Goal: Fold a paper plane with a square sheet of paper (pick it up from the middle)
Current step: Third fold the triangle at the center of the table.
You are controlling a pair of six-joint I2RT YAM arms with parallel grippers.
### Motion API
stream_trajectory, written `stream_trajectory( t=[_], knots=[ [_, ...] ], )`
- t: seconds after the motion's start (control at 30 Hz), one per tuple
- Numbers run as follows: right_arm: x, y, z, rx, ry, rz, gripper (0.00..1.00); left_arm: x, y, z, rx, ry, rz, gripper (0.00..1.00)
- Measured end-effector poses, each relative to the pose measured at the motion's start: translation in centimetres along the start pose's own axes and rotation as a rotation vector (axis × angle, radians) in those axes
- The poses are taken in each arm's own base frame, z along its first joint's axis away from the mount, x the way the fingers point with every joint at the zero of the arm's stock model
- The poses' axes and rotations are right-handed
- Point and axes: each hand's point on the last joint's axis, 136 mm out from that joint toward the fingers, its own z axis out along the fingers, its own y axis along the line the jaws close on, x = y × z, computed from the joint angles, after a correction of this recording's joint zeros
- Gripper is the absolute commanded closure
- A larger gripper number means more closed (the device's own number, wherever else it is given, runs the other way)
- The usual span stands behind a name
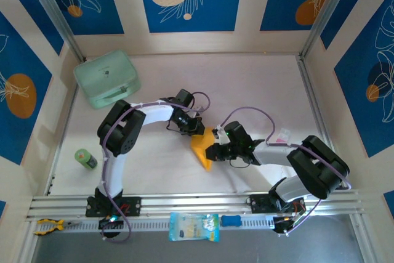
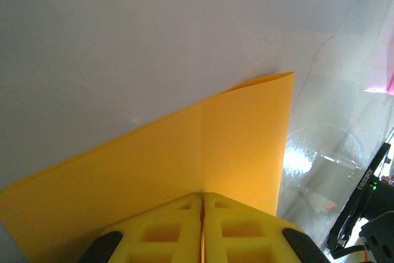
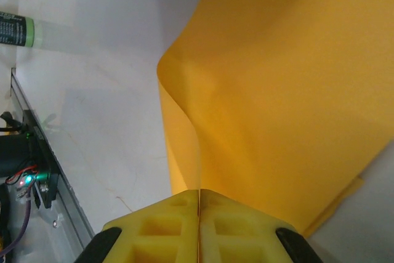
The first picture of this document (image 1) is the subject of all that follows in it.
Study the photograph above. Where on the clear pink plastic box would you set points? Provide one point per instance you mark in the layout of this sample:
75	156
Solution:
283	136

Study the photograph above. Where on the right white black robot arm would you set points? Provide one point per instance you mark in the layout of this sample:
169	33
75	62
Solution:
274	155

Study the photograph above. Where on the aluminium frame post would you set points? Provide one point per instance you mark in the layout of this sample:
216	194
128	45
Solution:
330	13
56	13

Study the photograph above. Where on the light blue snack packet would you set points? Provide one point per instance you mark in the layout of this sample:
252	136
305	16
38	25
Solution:
194	227

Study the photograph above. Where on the orange cloth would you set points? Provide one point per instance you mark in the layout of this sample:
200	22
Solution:
200	149

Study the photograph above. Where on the green can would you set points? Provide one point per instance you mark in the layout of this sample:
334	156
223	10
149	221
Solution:
84	158

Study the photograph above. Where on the aluminium side rail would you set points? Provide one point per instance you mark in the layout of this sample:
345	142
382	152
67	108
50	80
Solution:
315	106
50	186

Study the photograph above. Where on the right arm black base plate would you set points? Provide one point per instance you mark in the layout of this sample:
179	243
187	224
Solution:
258	204

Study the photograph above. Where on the mint green zip pouch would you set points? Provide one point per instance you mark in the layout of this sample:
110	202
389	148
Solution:
104	75

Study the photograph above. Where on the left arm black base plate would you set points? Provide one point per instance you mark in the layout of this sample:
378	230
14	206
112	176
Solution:
132	206

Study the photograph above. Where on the blue bone shaped block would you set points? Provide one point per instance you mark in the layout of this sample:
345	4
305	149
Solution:
231	220

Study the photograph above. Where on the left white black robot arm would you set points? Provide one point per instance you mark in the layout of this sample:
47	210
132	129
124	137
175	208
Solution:
154	113

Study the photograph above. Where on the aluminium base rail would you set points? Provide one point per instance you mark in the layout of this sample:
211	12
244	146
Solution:
191	203

